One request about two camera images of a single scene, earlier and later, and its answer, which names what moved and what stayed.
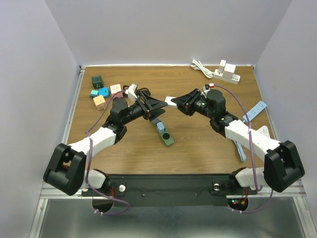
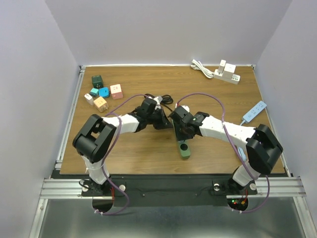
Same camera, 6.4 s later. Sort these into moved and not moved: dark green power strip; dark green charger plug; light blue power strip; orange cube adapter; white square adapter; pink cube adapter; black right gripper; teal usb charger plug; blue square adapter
Moved: dark green power strip; white square adapter; black right gripper
Not moved: teal usb charger plug; pink cube adapter; orange cube adapter; light blue power strip; blue square adapter; dark green charger plug
